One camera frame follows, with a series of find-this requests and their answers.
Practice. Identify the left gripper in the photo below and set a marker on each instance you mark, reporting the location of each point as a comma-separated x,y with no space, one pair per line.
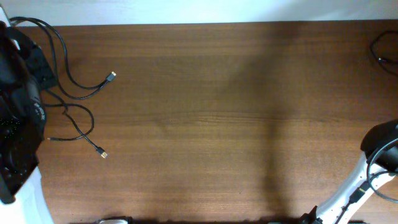
37,63

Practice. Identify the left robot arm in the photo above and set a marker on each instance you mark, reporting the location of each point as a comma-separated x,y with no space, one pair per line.
23,119

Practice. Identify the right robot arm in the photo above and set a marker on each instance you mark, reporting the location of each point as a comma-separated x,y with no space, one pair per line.
377,166

